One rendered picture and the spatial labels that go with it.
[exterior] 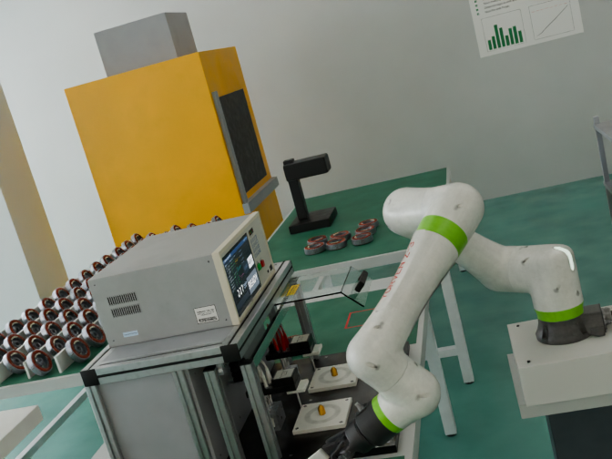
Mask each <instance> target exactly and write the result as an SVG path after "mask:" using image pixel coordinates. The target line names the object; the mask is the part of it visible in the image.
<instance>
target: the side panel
mask: <svg viewBox="0 0 612 459"><path fill-rule="evenodd" d="M86 390H87V394H88V397H89V400H90V402H91V405H92V407H93V410H94V413H95V416H96V418H97V422H98V425H99V428H100V431H101V433H102V436H103V438H104V441H105V444H106V447H107V450H108V453H109V456H110V459H212V455H211V452H210V449H209V445H208V442H207V439H206V436H205V433H204V430H203V427H202V424H201V421H200V419H199V414H198V410H197V407H196V404H195V402H194V399H193V396H192V393H191V390H190V388H189V382H188V379H187V376H186V374H185V371H184V370H183V371H177V372H168V373H162V374H157V375H151V376H147V377H141V378H136V379H130V380H125V381H120V382H110V383H104V384H100V385H95V386H89V387H86Z"/></svg>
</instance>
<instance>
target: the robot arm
mask: <svg viewBox="0 0 612 459"><path fill-rule="evenodd" d="M484 213H485V204H484V200H483V198H482V196H481V194H480V193H479V192H478V190H477V189H475V188H474V187H472V186H471V185H468V184H466V183H462V182H455V183H450V184H446V185H442V186H437V187H432V188H400V189H397V190H395V191H394V192H392V193H391V194H390V195H389V196H388V198H387V199H386V201H385V202H384V204H383V208H382V215H383V219H384V222H385V224H386V225H387V227H388V228H389V229H390V230H391V231H392V232H394V233H396V234H398V235H400V236H403V237H405V238H407V239H410V240H411V241H410V244H409V246H408V248H407V251H406V252H405V254H404V256H403V260H402V262H401V264H400V266H399V268H398V270H397V271H396V273H395V275H394V276H393V279H392V281H391V283H390V284H389V286H388V288H387V290H386V291H385V293H384V295H383V296H382V298H381V299H380V301H379V302H378V304H377V306H376V307H375V309H374V310H373V312H372V314H371V315H370V317H369V318H368V320H367V321H366V322H365V324H364V325H363V326H362V327H361V328H360V330H359V331H358V332H357V333H356V335H355V336H354V337H353V338H352V340H351V341H350V343H349V345H348V348H347V352H346V360H347V364H348V366H349V368H350V370H351V371H352V373H353V374H354V375H355V376H356V377H358V378H359V379H361V380H362V381H364V382H365V383H367V384H368V385H370V386H371V387H372V388H373V389H374V390H375V391H377V392H378V393H379V394H377V395H376V396H375V397H374V398H372V399H371V400H370V401H369V402H367V403H364V404H363V405H360V404H359V403H358V402H357V403H356V404H355V406H356V407H357V408H358V410H357V412H356V414H355V418H354V419H353V420H352V421H350V422H349V423H348V424H347V425H346V426H345V429H344V430H342V431H340V432H339V433H337V434H335V435H334V436H332V437H330V438H329V439H327V440H326V442H325V443H326V444H325V445H324V446H323V447H322V449H320V450H318V451H317V452H316V453H315V454H313V455H312V456H311V457H309V458H308V459H329V458H330V457H331V459H351V458H352V457H353V456H354V455H355V452H360V453H363V454H366V453H368V452H369V451H370V450H372V449H373V447H375V446H376V445H377V446H383V445H384V444H386V443H387V442H388V441H390V440H391V441H394V439H393V438H394V436H395V435H397V434H398V433H399V432H401V431H402V430H403V429H405V428H406V427H407V426H409V425H410V424H412V423H414V422H416V421H418V420H420V419H422V418H424V417H426V416H428V415H429V414H431V413H432V412H433V411H434V410H435V409H436V408H437V406H438V404H439V402H440V399H441V387H440V384H439V382H438V381H437V379H436V377H435V376H434V375H433V374H432V373H431V372H429V371H428V370H426V369H425V368H424V367H423V366H422V365H420V364H419V363H417V362H416V361H414V360H413V359H412V358H410V357H409V356H408V355H406V354H405V353H404V351H403V346H404V345H405V343H406V341H407V339H408V337H409V336H410V334H411V332H412V330H413V327H414V325H415V324H416V323H417V321H418V319H419V317H420V315H421V314H422V312H423V309H424V308H425V306H426V304H427V303H428V301H429V300H430V299H431V297H432V296H433V294H434V292H435V290H436V289H437V287H438V286H439V285H440V283H441V282H442V280H443V279H444V277H445V276H446V274H447V273H448V272H449V270H450V269H451V268H452V267H453V266H454V265H455V263H456V264H458V265H459V266H461V267H462V268H464V269H465V270H467V271H468V272H469V273H471V274H472V275H473V276H474V277H475V278H477V279H478V280H479V281H480V282H481V283H482V284H483V285H484V286H485V287H486V288H487V289H489V290H492V291H501V292H521V293H529V294H530V295H531V298H532V302H533V306H534V309H535V312H536V315H537V319H538V326H537V330H536V333H535V335H536V338H537V340H538V341H539V342H541V343H543V344H548V345H565V344H570V343H575V342H580V341H583V340H584V339H586V338H588V337H589V336H590V335H593V336H605V332H606V329H607V325H608V324H610V323H612V311H611V310H610V308H608V307H605V308H601V307H600V304H592V305H587V306H583V304H584V299H583V294H582V290H581V285H580V280H579V276H578V271H577V266H576V259H575V255H574V252H573V250H572V249H571V248H570V247H568V246H567V245H564V244H544V245H528V246H503V245H501V244H498V243H496V242H494V241H492V240H489V239H487V238H485V237H483V236H481V235H480V234H478V233H476V232H475V230H476V229H477V227H478V225H479V223H480V222H481V220H482V218H483V215H484ZM335 455H337V456H338V457H339V458H337V457H336V456H335Z"/></svg>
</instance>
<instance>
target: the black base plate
mask: <svg viewBox="0 0 612 459"><path fill-rule="evenodd" d="M403 351H404V353H405V354H406V355H408V356H409V351H410V344H409V342H406V343H405V345H404V346H403ZM313 360H314V364H315V367H316V368H321V367H327V366H333V365H338V364H344V363H347V360H346V352H339V353H334V354H328V355H323V356H320V358H319V359H317V360H316V359H313ZM293 364H297V365H298V369H299V372H300V376H301V379H302V380H304V379H308V380H309V383H308V386H307V388H306V391H305V392H302V393H299V396H300V399H301V404H302V405H304V404H309V403H320V402H327V401H332V400H338V399H344V398H350V397H351V398H352V406H351V410H350V413H349V417H348V421H347V424H348V423H349V422H350V421H352V420H353V419H354V418H355V414H356V412H357V410H358V408H357V407H356V406H355V404H356V403H357V402H358V403H359V404H360V405H363V404H364V403H367V402H369V401H370V400H371V399H372V398H374V397H375V396H376V395H377V394H379V393H378V392H377V391H375V390H374V389H373V388H372V387H371V386H370V385H368V384H367V383H366V382H364V381H362V380H361V379H359V378H358V381H357V384H356V386H352V387H346V388H341V389H334V390H329V391H323V392H317V393H309V392H308V389H309V386H310V384H311V379H312V377H313V373H314V370H313V367H312V363H311V359H310V358H306V359H300V360H296V361H291V364H290V365H293ZM281 368H282V365H281V362H280V363H274V365H273V367H272V369H271V371H270V375H271V377H273V375H274V373H275V372H276V371H278V370H281ZM271 398H272V401H273V402H277V401H281V403H282V406H283V410H284V412H285V416H286V418H285V420H284V423H283V425H282V427H281V429H280V431H275V434H276V436H277V440H278V443H279V446H280V451H281V455H282V457H281V459H308V458H309V457H311V456H312V455H313V454H315V453H316V452H317V451H318V450H320V449H322V447H323V446H324V445H325V444H326V443H325V442H326V440H327V439H329V438H330V437H332V436H334V435H335V434H337V433H339V432H340V431H342V430H344V429H345V428H339V429H332V430H326V431H319V432H313V433H302V434H295V435H293V433H292V430H293V428H294V425H295V423H296V421H297V418H298V415H299V413H300V406H299V403H298V399H297V396H296V393H292V394H287V393H275V394H271ZM347 424H346V425H347ZM399 435H400V433H398V434H397V435H395V436H394V438H393V439H394V441H391V440H390V441H388V442H387V443H386V444H384V445H383V446H377V445H376V446H375V447H373V449H372V450H370V451H369V452H368V453H366V454H363V453H360V452H355V455H354V456H353V457H352V458H360V457H366V456H374V455H380V454H393V453H397V451H398V443H399ZM239 438H240V442H241V445H242V448H243V452H244V454H245V457H246V459H268V457H267V455H266V451H265V448H264V445H263V442H262V439H261V436H260V430H259V427H258V425H257V421H256V418H255V415H254V412H253V409H251V411H250V414H249V416H248V418H247V420H246V422H245V424H244V425H243V427H242V429H241V431H240V434H239ZM352 458H351V459H352Z"/></svg>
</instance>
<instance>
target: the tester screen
mask: <svg viewBox="0 0 612 459"><path fill-rule="evenodd" d="M250 254H251V251H250V245H249V243H248V239H247V236H246V237H245V238H244V239H243V240H242V241H241V242H240V243H239V244H238V246H237V247H236V248H235V249H234V250H233V251H232V252H231V253H230V254H229V255H228V257H227V258H226V259H225V260H224V261H223V264H224V267H225V270H226V273H227V276H228V279H229V285H230V287H231V291H232V294H233V297H234V301H235V303H236V307H237V305H238V303H239V302H240V300H241V299H242V297H243V296H244V295H245V293H246V292H247V291H248V290H249V294H250V289H249V285H248V283H247V280H246V279H247V277H248V276H249V275H250V273H251V272H252V271H253V269H254V268H256V267H255V264H253V265H252V266H251V267H250V269H249V270H248V272H247V273H246V274H245V272H244V269H243V266H242V264H243V263H244V262H245V260H246V259H247V258H248V257H249V255H250ZM241 284H243V288H244V290H245V291H244V292H243V294H242V295H241V297H240V298H239V296H238V293H237V289H238V288H239V287H240V285H241ZM259 286H260V283H259V285H258V286H257V288H256V289H258V287H259ZM256 289H255V291H256ZM255 291H254V292H255ZM254 292H253V293H252V294H251V295H250V296H249V297H248V299H247V300H246V301H245V302H244V303H243V305H242V306H241V308H240V309H239V310H238V307H237V310H238V313H239V314H240V313H241V311H242V310H243V308H244V307H245V305H246V304H247V303H248V301H249V300H250V298H251V296H252V295H253V294H254Z"/></svg>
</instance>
